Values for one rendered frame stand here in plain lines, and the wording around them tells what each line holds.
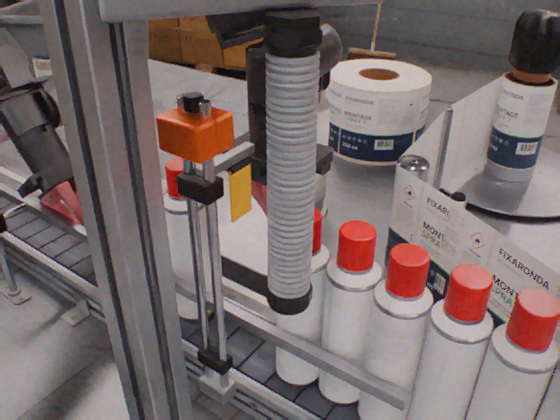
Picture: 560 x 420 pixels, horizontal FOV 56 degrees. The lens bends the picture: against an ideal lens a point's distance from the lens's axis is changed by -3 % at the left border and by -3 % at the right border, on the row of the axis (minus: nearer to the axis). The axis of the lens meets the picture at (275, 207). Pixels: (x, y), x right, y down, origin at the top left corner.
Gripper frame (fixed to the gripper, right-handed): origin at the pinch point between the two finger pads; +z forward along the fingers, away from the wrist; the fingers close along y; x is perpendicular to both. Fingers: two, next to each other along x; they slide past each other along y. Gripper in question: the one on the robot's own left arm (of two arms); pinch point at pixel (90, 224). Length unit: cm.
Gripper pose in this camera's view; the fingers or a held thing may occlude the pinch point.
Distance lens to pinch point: 79.5
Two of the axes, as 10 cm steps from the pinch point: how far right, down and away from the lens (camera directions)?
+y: 5.8, -4.5, 6.8
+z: 5.1, 8.5, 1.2
